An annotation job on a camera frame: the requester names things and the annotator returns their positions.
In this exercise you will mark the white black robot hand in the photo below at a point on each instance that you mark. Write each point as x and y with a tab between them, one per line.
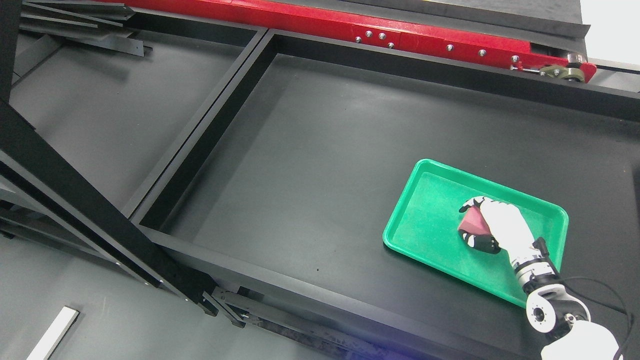
509	231

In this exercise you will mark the pink foam block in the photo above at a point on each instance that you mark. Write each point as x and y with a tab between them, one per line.
473	223

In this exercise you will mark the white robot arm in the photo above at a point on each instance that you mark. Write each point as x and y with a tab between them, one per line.
562	318

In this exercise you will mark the green plastic tray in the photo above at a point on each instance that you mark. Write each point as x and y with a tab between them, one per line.
424	227

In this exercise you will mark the black metal shelf unit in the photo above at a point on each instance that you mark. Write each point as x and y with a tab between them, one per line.
287	183

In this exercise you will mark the black left shelf unit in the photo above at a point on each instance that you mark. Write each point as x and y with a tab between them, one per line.
101	120

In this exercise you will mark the red metal beam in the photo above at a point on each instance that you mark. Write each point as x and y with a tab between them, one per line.
444	42

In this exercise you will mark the white desk with leg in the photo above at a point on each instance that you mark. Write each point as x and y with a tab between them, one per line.
54	334

